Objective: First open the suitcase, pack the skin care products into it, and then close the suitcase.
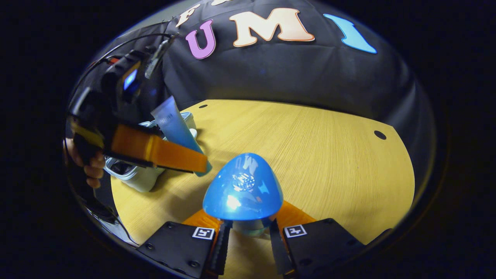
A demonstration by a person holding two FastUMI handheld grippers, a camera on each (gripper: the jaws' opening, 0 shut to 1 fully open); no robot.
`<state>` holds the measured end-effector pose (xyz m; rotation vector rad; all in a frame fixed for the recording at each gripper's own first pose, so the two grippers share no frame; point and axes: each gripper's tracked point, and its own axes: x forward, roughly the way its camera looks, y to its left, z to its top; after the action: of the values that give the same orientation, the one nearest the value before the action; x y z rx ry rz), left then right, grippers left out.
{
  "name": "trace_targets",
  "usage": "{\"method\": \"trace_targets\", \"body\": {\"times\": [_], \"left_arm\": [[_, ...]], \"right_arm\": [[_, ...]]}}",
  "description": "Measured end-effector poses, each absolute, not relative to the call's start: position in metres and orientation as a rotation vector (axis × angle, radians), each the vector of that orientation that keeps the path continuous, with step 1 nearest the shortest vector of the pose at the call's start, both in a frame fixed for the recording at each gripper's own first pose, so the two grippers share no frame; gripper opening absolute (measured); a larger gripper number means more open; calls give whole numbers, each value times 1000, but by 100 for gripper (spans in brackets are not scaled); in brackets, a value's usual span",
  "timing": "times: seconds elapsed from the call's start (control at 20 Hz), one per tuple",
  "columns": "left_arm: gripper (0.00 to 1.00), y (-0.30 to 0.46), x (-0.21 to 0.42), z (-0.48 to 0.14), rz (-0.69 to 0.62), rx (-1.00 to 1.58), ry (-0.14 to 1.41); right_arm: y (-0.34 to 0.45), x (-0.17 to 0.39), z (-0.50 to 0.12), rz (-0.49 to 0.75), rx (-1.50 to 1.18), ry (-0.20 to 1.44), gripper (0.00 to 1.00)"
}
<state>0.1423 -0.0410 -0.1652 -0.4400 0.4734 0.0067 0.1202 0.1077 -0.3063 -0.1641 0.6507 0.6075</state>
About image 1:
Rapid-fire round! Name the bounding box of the small blue-capped bottle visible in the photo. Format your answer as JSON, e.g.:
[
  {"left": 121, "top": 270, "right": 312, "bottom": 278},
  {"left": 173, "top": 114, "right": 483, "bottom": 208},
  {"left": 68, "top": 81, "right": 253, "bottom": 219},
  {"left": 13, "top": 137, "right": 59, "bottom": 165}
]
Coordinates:
[{"left": 202, "top": 152, "right": 284, "bottom": 238}]

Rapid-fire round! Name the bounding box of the blue skin care tube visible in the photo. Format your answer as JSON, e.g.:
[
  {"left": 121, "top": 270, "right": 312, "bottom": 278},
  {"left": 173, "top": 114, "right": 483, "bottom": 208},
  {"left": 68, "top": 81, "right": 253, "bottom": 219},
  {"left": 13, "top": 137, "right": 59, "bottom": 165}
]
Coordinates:
[{"left": 150, "top": 95, "right": 213, "bottom": 177}]

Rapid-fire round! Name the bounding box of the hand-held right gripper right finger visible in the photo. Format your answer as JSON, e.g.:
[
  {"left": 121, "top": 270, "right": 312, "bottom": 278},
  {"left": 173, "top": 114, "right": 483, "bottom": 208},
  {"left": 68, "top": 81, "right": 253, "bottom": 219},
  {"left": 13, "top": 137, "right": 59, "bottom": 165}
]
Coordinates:
[{"left": 269, "top": 200, "right": 367, "bottom": 279}]

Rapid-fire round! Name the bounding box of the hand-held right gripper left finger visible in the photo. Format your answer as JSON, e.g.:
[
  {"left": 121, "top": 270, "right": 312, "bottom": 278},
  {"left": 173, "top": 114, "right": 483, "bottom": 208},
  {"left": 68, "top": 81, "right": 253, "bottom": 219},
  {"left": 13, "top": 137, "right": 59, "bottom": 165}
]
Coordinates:
[{"left": 136, "top": 208, "right": 233, "bottom": 279}]

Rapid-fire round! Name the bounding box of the black backdrop cloth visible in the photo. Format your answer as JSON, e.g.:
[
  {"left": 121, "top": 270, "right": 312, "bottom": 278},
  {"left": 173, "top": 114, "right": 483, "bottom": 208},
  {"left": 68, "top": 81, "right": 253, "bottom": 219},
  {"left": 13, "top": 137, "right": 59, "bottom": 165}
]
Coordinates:
[{"left": 66, "top": 0, "right": 436, "bottom": 183}]

